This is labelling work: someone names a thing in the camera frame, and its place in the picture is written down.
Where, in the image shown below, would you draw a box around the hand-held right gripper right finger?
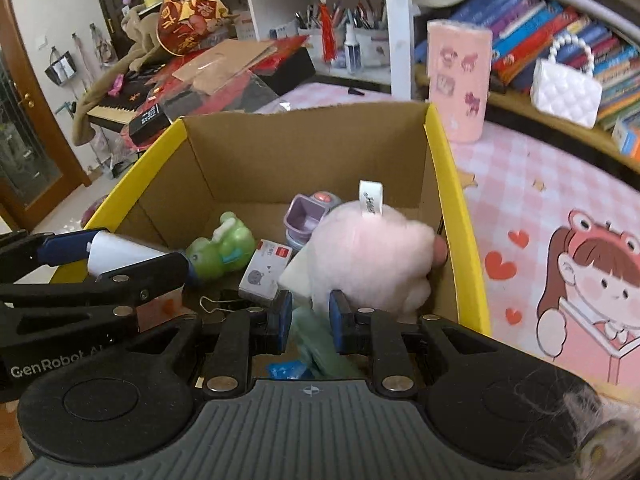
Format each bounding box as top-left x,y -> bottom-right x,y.
328,289 -> 501,396

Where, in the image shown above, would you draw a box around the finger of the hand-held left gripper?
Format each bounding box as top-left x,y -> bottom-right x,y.
0,230 -> 98,283
0,252 -> 193,321

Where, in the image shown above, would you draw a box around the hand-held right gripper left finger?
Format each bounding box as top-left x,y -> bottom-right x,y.
125,289 -> 294,395

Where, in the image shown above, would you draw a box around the white smooth object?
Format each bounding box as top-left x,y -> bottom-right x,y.
86,230 -> 175,277

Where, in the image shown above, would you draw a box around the small white red-labelled box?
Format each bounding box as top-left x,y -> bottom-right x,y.
238,239 -> 294,306

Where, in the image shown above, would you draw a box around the black binder clip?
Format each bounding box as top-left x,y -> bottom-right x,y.
199,287 -> 275,317

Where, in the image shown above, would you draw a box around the pink pig plush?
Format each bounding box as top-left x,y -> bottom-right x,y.
306,180 -> 449,328

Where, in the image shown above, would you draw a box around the green frog toy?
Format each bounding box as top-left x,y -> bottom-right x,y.
184,211 -> 257,281

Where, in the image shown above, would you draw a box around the purple grey toy car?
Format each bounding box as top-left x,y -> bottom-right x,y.
283,190 -> 347,255

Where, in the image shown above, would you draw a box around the yellow cardboard box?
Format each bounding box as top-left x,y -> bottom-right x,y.
52,101 -> 494,391

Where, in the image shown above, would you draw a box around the pale green plastic bag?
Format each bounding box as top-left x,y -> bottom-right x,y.
290,307 -> 368,380

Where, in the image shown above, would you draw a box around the blue toy piece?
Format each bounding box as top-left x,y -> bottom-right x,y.
266,360 -> 313,382

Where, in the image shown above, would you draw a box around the brown wooden door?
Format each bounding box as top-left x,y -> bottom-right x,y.
0,0 -> 93,233

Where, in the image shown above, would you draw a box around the keyboard piano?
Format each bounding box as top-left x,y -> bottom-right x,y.
86,67 -> 153,135

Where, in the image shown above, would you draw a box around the small black box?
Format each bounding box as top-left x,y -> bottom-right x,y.
128,102 -> 174,147

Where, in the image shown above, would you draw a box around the clear plastic sheet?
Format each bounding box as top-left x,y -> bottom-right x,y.
162,72 -> 282,122

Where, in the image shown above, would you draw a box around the brown cardboard piece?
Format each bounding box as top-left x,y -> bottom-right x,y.
171,39 -> 277,97

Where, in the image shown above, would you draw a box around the pink checked table mat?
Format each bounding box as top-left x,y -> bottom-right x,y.
257,82 -> 640,403

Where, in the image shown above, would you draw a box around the brown plush cloth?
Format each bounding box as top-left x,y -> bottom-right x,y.
71,5 -> 168,143

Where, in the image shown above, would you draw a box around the large black box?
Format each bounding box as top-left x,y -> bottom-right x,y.
257,47 -> 317,97

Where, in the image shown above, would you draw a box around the red gold paper decoration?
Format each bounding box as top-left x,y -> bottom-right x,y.
156,0 -> 232,58

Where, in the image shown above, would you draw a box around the red folder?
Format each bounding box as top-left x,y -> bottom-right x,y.
150,34 -> 310,92

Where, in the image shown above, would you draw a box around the white spray bottle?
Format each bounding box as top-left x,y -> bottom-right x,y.
344,22 -> 364,75

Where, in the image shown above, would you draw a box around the pink cylindrical pen holder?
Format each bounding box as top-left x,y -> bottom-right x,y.
426,19 -> 494,144

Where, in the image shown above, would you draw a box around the wooden bookshelf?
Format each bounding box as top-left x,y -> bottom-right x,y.
412,0 -> 640,181

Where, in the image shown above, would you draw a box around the pen cups with pens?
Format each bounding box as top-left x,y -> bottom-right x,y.
294,0 -> 392,70

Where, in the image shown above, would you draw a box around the fuzzy grey cuff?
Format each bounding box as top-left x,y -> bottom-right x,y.
560,387 -> 640,480

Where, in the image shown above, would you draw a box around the red tassel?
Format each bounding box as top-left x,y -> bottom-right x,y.
316,0 -> 337,65

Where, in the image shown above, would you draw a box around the white shelf unit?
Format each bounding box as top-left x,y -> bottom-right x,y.
240,0 -> 418,102

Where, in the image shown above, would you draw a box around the white quilted handbag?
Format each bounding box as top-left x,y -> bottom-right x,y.
530,31 -> 603,129

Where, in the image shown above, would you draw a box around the orange blue carton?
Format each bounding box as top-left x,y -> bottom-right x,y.
611,110 -> 640,161

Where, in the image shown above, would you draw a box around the row of blue spined books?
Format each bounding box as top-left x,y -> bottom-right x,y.
447,0 -> 640,131

